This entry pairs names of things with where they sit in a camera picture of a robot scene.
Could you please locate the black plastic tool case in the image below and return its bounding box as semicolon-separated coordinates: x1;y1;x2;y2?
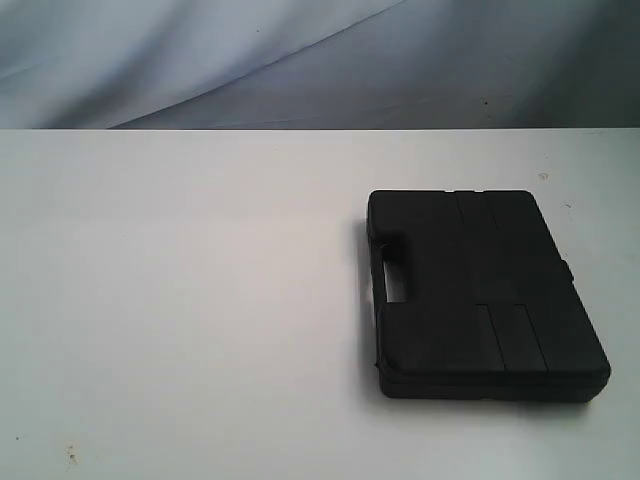
366;190;611;403

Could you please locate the white backdrop cloth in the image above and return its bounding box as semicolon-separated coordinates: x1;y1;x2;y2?
1;1;639;129

